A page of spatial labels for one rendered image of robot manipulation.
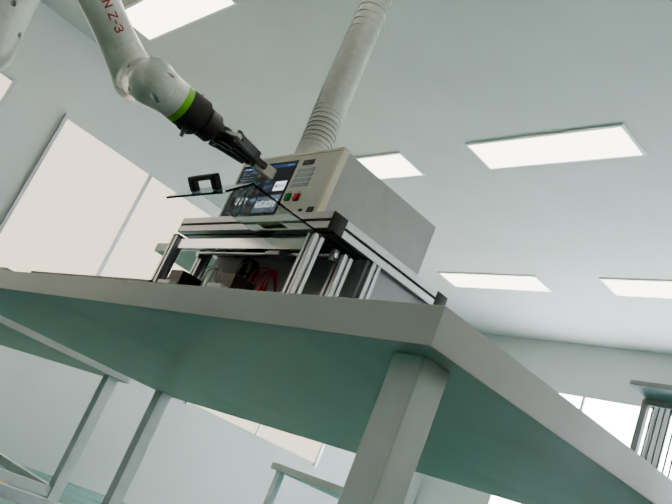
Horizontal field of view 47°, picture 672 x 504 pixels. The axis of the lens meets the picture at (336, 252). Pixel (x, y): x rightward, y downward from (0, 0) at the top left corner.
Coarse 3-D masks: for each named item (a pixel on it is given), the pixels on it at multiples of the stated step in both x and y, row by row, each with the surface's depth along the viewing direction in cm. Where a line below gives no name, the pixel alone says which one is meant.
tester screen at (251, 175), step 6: (252, 168) 220; (276, 168) 210; (282, 168) 208; (288, 168) 206; (246, 174) 220; (252, 174) 218; (258, 174) 215; (276, 174) 209; (282, 174) 206; (288, 174) 204; (240, 180) 221; (246, 180) 219; (252, 180) 216; (258, 180) 214; (264, 180) 211; (270, 180) 209; (276, 180) 207; (282, 180) 205; (258, 186) 212; (270, 192) 206; (276, 192) 204; (282, 192) 202
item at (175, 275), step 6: (174, 270) 202; (180, 270) 200; (174, 276) 201; (180, 276) 198; (186, 276) 199; (192, 276) 200; (162, 282) 198; (168, 282) 196; (174, 282) 197; (180, 282) 198; (186, 282) 199; (192, 282) 200; (198, 282) 202
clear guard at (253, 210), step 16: (192, 192) 174; (208, 192) 165; (224, 192) 161; (240, 192) 172; (256, 192) 168; (224, 208) 187; (240, 208) 182; (256, 208) 178; (272, 208) 174; (256, 224) 188; (272, 224) 184; (288, 224) 179; (304, 224) 175
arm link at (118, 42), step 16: (80, 0) 172; (96, 0) 171; (112, 0) 173; (96, 16) 173; (112, 16) 174; (96, 32) 175; (112, 32) 175; (128, 32) 177; (112, 48) 176; (128, 48) 177; (112, 64) 178; (112, 80) 181; (128, 96) 179
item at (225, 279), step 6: (222, 276) 184; (228, 276) 182; (234, 276) 180; (240, 276) 181; (216, 282) 184; (222, 282) 182; (228, 282) 180; (234, 282) 180; (240, 282) 181; (246, 282) 182; (234, 288) 180; (240, 288) 181; (246, 288) 182; (252, 288) 183
